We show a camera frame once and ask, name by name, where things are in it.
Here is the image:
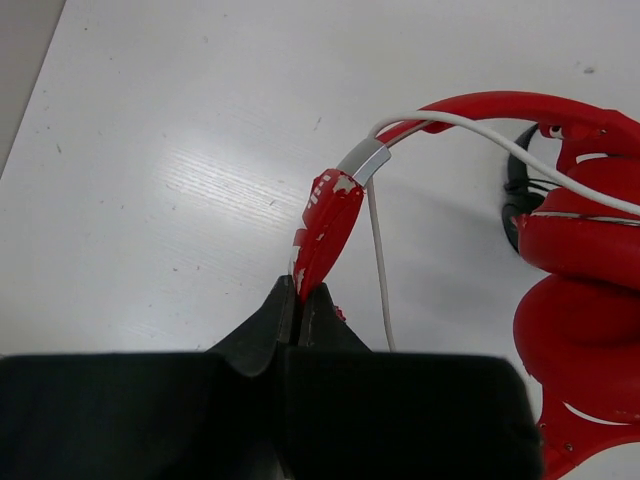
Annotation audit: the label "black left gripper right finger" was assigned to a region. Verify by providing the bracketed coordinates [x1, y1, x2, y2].
[277, 287, 543, 479]

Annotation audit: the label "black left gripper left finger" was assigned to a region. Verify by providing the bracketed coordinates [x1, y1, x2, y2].
[1, 276, 295, 479]

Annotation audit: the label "red over-ear headphones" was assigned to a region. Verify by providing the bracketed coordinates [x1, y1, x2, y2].
[289, 91, 639, 479]

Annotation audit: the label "white headphone cable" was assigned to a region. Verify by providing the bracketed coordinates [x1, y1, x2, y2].
[367, 110, 640, 354]

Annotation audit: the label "left black headphones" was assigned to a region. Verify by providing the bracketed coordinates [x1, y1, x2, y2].
[501, 154, 557, 253]

